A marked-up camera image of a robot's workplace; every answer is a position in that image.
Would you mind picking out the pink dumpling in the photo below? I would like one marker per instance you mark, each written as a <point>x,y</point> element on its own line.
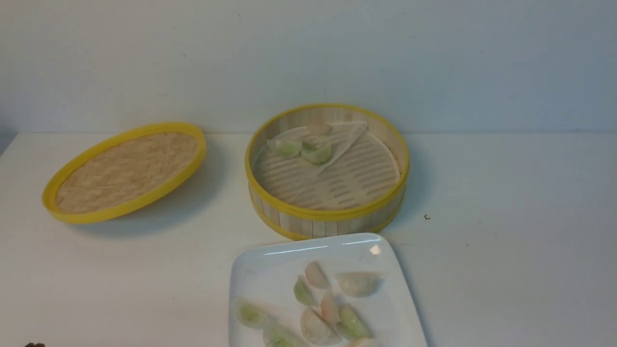
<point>316,276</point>
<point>319,128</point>
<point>329,308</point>

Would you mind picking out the pink dumpling on plate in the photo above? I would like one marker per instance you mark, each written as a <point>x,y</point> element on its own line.
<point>316,276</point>

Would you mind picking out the white square plate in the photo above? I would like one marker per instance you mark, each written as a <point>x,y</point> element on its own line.
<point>265,277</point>

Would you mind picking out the small green dumpling on plate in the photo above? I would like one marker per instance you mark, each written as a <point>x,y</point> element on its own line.
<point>303,293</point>

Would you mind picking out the white dumpling on plate right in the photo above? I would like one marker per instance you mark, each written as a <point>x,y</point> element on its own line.
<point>360,284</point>

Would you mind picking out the green dumpling plate right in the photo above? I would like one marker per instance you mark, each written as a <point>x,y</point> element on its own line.
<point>351,327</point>

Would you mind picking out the green dumpling plate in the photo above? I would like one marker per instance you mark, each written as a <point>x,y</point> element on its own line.
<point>351,327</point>
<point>249,315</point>
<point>276,335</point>

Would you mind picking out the green dumpling plate left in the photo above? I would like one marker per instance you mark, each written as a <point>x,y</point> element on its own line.
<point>249,315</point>

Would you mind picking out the white dumpling plate centre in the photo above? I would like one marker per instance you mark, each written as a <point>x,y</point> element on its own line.
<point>317,331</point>

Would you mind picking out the green dumpling plate bottom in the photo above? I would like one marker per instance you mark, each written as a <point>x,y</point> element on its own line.
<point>276,335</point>

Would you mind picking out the pale dumpling plate bottom edge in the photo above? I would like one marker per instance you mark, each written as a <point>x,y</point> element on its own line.
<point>364,342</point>

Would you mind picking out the yellow rimmed bamboo steamer basket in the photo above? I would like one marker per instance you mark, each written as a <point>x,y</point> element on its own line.
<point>298,223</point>

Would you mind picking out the green dumpling centre in steamer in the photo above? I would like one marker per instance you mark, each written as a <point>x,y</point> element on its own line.
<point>316,154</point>

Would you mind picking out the green dumpling in steamer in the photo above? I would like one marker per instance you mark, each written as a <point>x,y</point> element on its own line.
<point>316,154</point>
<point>285,149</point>

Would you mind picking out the green dumpling left in steamer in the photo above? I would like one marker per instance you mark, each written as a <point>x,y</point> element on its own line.
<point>285,149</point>

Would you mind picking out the pink dumpling at steamer rim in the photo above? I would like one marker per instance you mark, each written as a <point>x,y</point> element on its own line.
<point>319,128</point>

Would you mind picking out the white mesh steamer liner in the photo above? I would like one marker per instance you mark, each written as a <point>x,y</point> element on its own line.
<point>361,169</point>

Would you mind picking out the yellow rimmed woven steamer lid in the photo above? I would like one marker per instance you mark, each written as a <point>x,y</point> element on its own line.
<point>125,173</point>

